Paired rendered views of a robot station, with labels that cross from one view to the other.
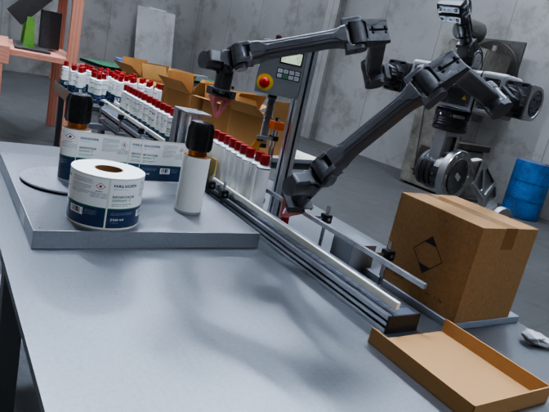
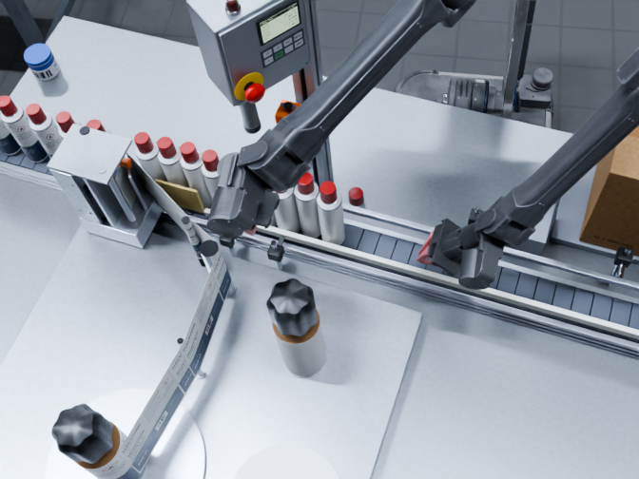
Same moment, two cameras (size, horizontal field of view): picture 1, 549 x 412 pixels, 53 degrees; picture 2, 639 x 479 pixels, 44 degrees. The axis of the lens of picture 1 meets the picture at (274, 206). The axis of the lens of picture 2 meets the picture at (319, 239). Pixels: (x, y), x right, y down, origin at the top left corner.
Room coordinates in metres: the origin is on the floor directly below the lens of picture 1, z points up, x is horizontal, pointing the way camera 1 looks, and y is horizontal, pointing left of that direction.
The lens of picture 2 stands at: (1.19, 0.49, 2.39)
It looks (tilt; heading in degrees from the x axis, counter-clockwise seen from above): 61 degrees down; 332
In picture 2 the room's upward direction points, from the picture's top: 8 degrees counter-clockwise
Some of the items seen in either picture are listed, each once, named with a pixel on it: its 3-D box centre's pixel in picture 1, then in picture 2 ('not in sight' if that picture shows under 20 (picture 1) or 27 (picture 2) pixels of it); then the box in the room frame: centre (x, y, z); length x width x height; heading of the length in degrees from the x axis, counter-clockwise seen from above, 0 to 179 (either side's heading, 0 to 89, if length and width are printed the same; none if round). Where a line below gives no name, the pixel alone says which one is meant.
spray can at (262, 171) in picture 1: (260, 182); (330, 214); (1.91, 0.07, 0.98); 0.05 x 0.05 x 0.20
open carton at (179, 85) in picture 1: (191, 100); not in sight; (4.43, 0.83, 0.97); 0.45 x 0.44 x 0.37; 138
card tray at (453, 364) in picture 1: (455, 363); not in sight; (1.12, -0.47, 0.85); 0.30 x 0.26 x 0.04; 34
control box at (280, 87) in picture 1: (282, 69); (253, 34); (2.08, 0.08, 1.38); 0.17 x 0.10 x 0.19; 89
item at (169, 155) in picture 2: (218, 157); (175, 169); (2.21, 0.27, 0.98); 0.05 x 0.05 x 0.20
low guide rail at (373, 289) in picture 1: (283, 227); (439, 277); (1.69, -0.04, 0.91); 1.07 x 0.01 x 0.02; 34
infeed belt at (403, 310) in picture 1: (248, 211); (318, 237); (1.94, 0.09, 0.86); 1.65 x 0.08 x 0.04; 34
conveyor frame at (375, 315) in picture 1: (248, 212); (318, 239); (1.94, 0.09, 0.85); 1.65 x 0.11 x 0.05; 34
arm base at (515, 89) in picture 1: (510, 98); not in sight; (1.89, -0.69, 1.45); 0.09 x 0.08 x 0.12; 45
